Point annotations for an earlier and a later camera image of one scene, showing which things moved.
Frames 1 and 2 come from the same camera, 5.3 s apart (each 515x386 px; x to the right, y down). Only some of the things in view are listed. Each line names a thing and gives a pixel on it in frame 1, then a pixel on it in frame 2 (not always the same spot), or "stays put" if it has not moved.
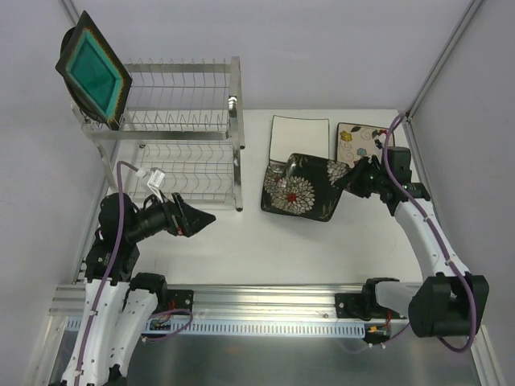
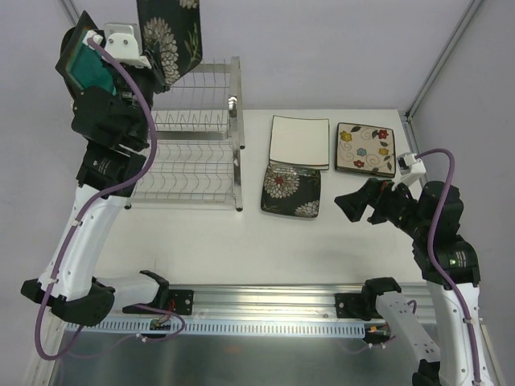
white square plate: [290, 136] stays put
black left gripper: [178, 218] -> [146, 75]
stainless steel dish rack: [181, 126] stays put
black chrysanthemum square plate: [308, 186] -> [175, 28]
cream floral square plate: [355, 141] stays put
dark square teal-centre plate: [92, 68] stays put
